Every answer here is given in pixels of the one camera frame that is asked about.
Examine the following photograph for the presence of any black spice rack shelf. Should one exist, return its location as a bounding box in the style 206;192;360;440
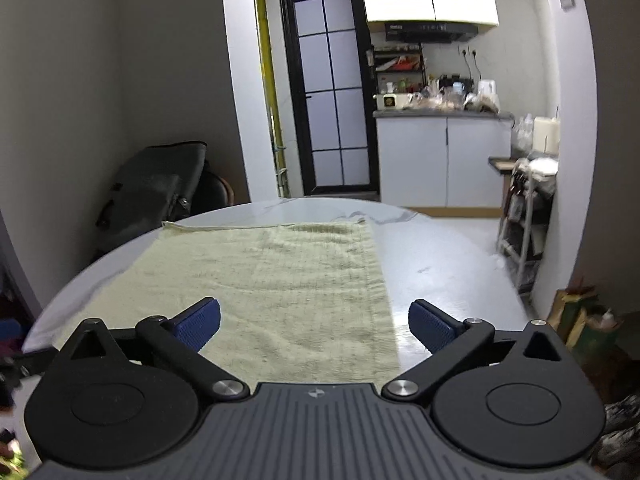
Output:
372;44;426;94

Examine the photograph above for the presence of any metal storage trolley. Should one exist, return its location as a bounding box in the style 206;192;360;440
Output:
490;157;559;295

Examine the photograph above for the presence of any black framed glass door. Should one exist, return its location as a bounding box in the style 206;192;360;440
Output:
280;0;380;196

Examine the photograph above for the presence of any black bag on chair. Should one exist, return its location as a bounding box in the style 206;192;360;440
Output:
91;141;234;261

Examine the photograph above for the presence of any yellow waffle towel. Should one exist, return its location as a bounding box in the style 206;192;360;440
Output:
54;220;399;386

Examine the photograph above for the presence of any white kitchen base cabinet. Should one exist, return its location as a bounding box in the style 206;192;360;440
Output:
374;110;512;218

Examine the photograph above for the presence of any black range hood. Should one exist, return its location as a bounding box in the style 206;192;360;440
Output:
384;21;480;44

